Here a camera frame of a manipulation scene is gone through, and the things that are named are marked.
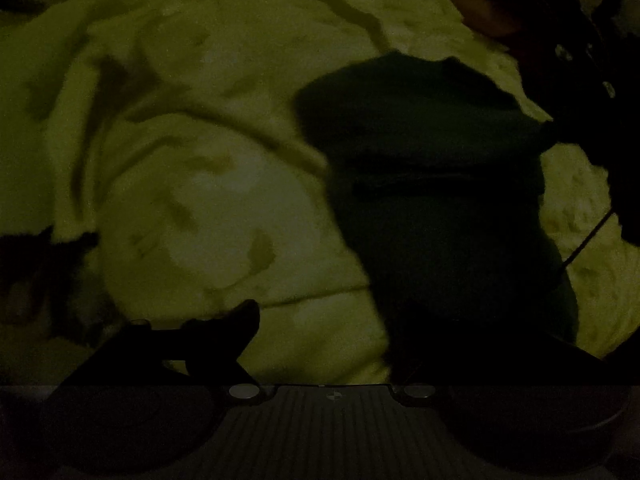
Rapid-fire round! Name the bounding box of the yellow-green printed blanket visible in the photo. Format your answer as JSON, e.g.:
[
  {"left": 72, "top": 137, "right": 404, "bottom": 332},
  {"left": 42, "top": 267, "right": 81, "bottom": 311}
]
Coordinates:
[{"left": 0, "top": 0, "right": 640, "bottom": 386}]

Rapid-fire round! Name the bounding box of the thin black cable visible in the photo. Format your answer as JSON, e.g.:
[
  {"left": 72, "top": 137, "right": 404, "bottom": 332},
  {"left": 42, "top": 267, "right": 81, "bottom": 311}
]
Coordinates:
[{"left": 563, "top": 210, "right": 617, "bottom": 267}]

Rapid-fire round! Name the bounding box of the dark patterned cloth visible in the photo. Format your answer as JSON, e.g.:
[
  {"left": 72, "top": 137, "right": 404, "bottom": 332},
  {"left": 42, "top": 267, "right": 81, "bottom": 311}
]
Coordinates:
[{"left": 0, "top": 227, "right": 101, "bottom": 346}]

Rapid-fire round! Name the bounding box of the dark green small garment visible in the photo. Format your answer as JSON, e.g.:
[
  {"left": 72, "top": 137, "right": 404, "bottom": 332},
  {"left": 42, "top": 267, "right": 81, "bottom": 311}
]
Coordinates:
[{"left": 294, "top": 52, "right": 579, "bottom": 386}]

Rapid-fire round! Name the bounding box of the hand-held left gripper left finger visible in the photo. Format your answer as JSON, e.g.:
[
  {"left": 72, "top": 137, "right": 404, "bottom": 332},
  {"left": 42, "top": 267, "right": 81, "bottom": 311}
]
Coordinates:
[{"left": 64, "top": 299, "right": 262, "bottom": 391}]

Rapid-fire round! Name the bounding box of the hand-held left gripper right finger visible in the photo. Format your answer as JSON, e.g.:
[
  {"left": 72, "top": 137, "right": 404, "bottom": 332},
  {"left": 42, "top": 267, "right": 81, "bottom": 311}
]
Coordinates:
[{"left": 400, "top": 305, "right": 619, "bottom": 390}]

